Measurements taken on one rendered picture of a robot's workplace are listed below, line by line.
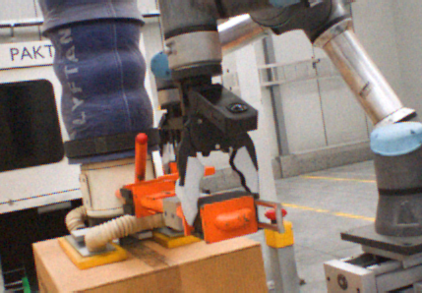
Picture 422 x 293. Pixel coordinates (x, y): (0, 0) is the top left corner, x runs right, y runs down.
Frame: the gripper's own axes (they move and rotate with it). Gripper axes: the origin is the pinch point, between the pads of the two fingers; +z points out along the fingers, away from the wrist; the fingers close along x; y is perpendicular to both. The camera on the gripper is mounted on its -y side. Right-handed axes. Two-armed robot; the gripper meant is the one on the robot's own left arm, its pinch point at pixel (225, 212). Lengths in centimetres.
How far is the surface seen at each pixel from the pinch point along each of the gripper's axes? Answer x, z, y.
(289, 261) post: -52, 33, 77
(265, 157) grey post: -170, 19, 301
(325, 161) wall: -624, 99, 882
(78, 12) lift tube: 5, -41, 50
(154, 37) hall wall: -301, -195, 902
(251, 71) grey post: -169, -49, 300
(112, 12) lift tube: -2, -40, 49
